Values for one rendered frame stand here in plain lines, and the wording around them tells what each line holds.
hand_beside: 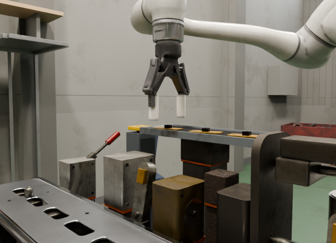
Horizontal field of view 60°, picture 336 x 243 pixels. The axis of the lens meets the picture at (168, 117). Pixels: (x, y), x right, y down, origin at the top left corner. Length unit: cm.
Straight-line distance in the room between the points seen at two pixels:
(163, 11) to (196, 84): 379
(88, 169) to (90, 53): 259
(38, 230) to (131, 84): 319
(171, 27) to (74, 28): 262
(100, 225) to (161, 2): 57
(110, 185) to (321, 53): 82
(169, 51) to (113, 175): 36
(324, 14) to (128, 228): 87
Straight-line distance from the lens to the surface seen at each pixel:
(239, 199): 52
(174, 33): 82
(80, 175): 92
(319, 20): 111
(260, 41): 103
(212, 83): 491
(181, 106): 89
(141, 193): 64
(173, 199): 56
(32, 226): 65
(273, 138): 50
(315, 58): 115
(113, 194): 71
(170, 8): 83
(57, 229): 63
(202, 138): 68
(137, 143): 91
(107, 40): 358
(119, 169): 67
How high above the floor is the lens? 124
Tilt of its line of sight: 3 degrees down
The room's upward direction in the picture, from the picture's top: straight up
